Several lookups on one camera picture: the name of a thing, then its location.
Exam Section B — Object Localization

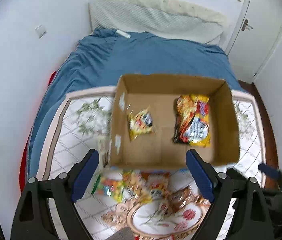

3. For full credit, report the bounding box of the yellow black noodle packet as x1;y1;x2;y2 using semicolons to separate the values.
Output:
173;94;211;147

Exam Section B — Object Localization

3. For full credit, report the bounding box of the yellow panda snack bag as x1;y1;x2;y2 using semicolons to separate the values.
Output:
127;107;155;141

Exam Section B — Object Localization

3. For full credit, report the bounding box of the brown snack bag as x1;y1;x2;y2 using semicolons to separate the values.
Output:
167;186;195;213

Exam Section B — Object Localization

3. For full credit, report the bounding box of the colourful candy bag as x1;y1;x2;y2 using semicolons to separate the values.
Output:
91;174;124;203

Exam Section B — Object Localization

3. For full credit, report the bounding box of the orange snack bag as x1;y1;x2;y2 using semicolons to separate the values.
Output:
141;172;170;200

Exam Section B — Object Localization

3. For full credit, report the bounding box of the white floral quilt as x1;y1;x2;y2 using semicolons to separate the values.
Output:
36;86;266;239

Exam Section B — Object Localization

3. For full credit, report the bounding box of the brown cardboard box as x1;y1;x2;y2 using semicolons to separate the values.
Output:
109;74;240;170

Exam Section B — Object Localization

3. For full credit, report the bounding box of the blue bed sheet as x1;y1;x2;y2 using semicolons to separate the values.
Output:
27;29;244;177

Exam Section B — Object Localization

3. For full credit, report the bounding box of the white pillow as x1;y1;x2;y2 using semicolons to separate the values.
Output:
88;0;228;45

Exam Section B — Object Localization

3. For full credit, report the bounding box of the white door with handle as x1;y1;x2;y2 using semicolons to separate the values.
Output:
225;0;282;83

